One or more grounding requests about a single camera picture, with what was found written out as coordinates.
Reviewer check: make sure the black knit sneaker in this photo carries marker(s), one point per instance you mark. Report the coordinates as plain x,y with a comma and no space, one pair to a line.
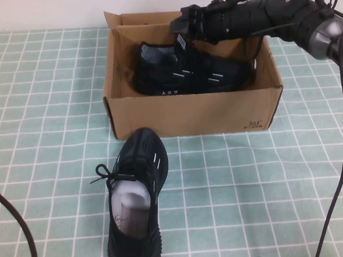
141,146
163,66

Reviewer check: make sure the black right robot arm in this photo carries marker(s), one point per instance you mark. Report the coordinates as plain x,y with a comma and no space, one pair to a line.
269,12

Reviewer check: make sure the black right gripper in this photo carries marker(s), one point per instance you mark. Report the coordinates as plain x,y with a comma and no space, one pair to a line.
215,22

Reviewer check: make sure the white foam shoe stuffing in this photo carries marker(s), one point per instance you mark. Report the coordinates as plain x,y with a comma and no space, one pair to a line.
131,193

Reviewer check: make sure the green white grid tablecloth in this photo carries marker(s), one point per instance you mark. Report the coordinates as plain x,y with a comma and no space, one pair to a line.
47,110

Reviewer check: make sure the brown cardboard shoe box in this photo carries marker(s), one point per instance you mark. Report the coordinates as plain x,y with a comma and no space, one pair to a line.
188,116

